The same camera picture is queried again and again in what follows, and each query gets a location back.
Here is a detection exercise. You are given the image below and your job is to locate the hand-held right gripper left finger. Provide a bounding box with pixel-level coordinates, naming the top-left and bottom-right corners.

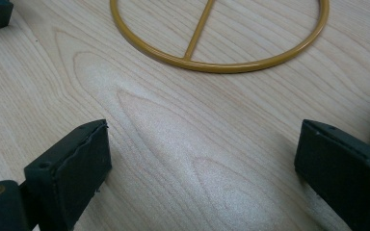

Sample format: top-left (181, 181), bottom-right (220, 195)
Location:
top-left (23, 118), bottom-right (113, 231)

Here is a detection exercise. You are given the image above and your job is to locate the yellow metal ring stand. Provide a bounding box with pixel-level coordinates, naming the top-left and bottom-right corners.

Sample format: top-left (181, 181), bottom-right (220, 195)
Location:
top-left (109, 0), bottom-right (330, 74)

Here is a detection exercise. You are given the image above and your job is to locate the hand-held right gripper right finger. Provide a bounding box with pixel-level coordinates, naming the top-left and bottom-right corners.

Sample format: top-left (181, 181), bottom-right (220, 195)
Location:
top-left (294, 118), bottom-right (370, 231)

